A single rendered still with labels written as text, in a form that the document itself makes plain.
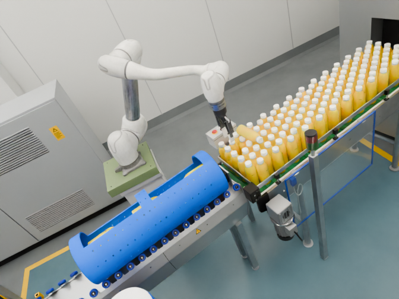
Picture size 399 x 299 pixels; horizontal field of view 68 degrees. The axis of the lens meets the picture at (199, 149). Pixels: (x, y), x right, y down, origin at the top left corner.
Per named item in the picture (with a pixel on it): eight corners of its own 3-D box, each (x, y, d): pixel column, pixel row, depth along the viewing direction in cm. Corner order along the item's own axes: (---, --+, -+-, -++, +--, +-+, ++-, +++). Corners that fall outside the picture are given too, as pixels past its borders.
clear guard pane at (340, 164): (294, 226, 203) (285, 180, 174) (370, 163, 222) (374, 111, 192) (295, 227, 203) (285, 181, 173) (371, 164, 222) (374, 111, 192)
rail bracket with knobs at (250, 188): (244, 197, 180) (240, 186, 174) (253, 190, 182) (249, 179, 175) (255, 206, 172) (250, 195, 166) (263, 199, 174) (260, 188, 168)
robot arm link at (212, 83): (222, 102, 153) (228, 89, 162) (214, 76, 144) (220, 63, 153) (203, 105, 158) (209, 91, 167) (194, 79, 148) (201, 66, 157)
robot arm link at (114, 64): (123, 63, 154) (133, 52, 163) (91, 57, 156) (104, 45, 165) (125, 85, 163) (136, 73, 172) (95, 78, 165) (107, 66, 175)
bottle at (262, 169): (257, 183, 185) (252, 162, 174) (263, 176, 188) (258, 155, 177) (267, 187, 180) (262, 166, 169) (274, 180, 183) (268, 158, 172)
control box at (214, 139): (209, 143, 213) (205, 133, 207) (231, 129, 218) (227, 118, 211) (217, 149, 205) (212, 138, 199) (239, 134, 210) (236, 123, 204)
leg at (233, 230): (240, 254, 251) (219, 210, 213) (245, 250, 253) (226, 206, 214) (244, 260, 247) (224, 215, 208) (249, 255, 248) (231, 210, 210)
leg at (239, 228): (250, 266, 241) (231, 222, 202) (256, 262, 242) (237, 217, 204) (255, 272, 236) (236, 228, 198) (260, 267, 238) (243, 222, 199)
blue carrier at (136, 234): (94, 259, 177) (65, 229, 161) (210, 176, 197) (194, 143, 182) (104, 295, 154) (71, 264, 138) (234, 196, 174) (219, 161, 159)
